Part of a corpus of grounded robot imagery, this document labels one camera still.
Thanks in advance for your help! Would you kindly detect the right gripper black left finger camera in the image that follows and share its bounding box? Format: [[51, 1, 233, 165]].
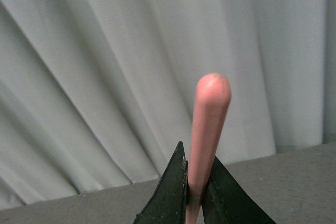
[[133, 141, 188, 224]]

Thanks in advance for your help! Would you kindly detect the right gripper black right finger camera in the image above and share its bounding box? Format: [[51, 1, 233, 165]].
[[202, 157, 275, 224]]

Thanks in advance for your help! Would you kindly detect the pink chopstick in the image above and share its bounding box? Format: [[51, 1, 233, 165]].
[[185, 73, 231, 223]]

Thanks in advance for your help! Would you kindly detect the white pleated curtain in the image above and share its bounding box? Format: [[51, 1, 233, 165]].
[[1, 0, 335, 209]]

